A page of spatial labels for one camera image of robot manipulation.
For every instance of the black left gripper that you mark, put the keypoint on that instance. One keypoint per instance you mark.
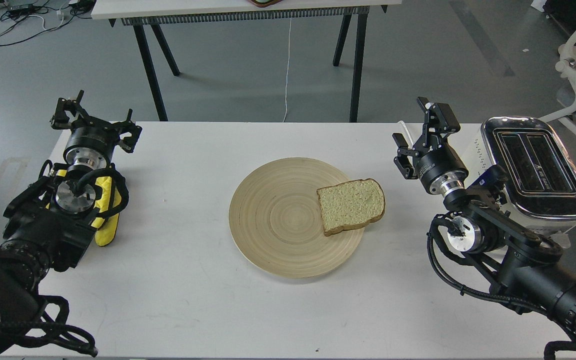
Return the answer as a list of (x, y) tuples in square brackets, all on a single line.
[(92, 142)]

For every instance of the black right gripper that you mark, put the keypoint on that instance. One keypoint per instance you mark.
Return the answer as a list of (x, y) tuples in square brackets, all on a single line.
[(432, 157)]

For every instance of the slice of bread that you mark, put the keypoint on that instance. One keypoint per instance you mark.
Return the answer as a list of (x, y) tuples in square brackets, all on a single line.
[(351, 205)]

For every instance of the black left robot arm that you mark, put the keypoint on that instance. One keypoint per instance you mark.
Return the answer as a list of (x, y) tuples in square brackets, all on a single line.
[(52, 223)]

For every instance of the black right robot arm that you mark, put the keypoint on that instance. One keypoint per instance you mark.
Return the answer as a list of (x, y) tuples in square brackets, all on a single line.
[(507, 213)]

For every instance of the cream and chrome toaster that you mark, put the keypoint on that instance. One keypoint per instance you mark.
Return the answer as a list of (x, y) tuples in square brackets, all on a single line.
[(540, 191)]

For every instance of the yellow cloth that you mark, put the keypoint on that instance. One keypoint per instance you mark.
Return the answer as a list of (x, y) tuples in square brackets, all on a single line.
[(105, 192)]

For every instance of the white background table black legs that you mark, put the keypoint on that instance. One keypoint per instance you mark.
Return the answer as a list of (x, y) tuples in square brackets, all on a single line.
[(260, 41)]

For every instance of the round wooden plate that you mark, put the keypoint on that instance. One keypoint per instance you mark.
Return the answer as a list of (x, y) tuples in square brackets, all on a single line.
[(276, 222)]

